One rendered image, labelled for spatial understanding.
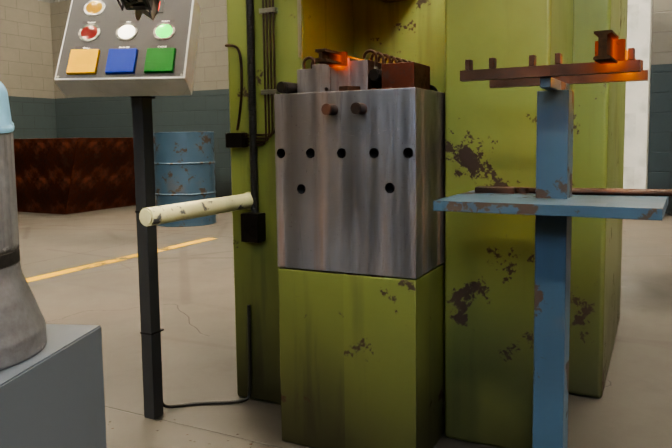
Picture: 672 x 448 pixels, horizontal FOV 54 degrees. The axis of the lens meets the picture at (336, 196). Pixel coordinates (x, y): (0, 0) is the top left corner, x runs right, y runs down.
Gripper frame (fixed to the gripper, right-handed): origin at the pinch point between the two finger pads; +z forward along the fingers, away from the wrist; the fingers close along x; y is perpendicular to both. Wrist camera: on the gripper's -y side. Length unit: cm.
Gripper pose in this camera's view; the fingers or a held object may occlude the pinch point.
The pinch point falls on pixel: (151, 11)
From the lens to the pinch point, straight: 174.2
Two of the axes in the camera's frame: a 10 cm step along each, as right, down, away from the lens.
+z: 0.3, 4.2, 9.1
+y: 0.0, 9.1, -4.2
